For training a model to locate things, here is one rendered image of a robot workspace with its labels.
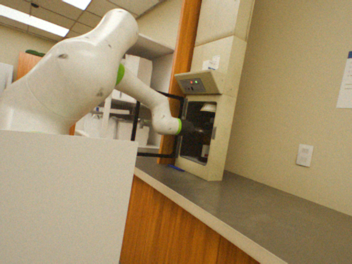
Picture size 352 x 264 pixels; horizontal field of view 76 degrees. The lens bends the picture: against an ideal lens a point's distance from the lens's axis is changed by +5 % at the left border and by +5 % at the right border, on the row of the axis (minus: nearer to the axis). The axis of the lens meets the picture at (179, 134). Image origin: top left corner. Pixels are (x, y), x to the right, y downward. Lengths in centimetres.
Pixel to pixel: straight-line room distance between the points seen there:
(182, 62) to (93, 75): 108
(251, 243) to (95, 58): 59
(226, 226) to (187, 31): 119
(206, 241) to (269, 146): 82
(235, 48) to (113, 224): 106
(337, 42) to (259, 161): 75
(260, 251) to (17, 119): 63
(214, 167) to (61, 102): 90
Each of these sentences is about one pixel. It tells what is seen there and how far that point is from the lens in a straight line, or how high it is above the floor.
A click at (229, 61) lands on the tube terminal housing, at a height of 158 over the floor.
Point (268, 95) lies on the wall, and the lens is 154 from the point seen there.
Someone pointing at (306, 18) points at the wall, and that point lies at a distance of 161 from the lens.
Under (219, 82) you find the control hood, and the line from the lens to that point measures 116.
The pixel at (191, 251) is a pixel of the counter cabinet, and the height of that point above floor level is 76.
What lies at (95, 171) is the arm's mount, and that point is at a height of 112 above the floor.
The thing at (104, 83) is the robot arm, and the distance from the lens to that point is 46.
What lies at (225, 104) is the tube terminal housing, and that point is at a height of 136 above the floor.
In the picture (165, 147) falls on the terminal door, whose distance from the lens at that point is 136.
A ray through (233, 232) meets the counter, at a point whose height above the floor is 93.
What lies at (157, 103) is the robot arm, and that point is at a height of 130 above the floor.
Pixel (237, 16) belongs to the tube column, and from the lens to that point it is 131.
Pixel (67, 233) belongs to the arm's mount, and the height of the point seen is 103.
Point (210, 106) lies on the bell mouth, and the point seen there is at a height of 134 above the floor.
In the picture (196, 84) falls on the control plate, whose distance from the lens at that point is 126.
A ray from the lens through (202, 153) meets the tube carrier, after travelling 131.
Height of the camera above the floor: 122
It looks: 3 degrees down
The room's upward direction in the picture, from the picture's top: 9 degrees clockwise
